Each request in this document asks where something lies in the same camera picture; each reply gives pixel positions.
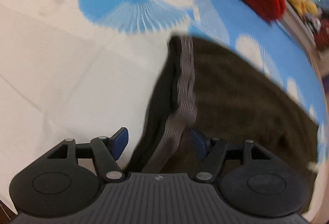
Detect dark brown corduroy pants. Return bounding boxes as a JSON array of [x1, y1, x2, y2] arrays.
[[126, 36, 319, 217]]

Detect blue white patterned bedsheet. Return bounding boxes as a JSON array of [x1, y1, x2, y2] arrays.
[[0, 0, 329, 217]]

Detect yellow bear plush toy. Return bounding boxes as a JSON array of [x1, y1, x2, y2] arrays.
[[288, 0, 320, 18]]

